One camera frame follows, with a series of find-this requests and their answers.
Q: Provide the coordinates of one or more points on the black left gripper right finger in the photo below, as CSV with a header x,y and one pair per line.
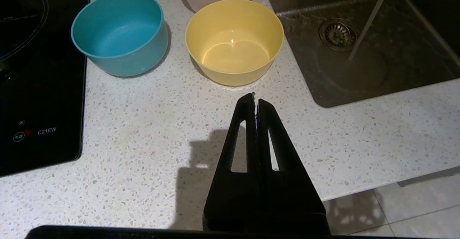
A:
x,y
294,203

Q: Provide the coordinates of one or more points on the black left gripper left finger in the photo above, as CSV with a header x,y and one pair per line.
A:
x,y
226,203

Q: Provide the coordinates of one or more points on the blue plastic bowl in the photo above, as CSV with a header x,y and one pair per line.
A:
x,y
122,34

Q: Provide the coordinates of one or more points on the stainless steel sink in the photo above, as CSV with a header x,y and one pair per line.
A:
x,y
395,70

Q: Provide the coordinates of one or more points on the metal sink drain strainer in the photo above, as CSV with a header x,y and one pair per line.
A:
x,y
337,34

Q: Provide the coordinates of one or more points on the yellow plastic bowl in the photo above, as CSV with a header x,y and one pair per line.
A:
x,y
233,45

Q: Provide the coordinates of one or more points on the running water stream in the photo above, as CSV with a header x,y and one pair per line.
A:
x,y
370,19

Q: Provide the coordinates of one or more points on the black induction cooktop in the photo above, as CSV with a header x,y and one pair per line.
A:
x,y
39,70

